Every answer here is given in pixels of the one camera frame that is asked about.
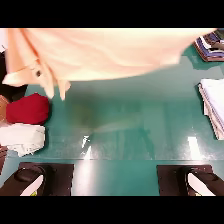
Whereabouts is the heap of clothes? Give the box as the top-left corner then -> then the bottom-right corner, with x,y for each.
193,29 -> 224,63

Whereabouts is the white folded garment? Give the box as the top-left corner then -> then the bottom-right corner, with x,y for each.
198,78 -> 224,141

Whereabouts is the peach shirt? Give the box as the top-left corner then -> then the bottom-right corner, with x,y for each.
1,28 -> 217,101

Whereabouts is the brown garment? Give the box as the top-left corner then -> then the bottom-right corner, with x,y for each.
0,94 -> 11,123

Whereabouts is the red garment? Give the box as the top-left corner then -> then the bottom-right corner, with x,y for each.
5,92 -> 51,126

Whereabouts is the black garment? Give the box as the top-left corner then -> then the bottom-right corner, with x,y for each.
0,50 -> 29,103

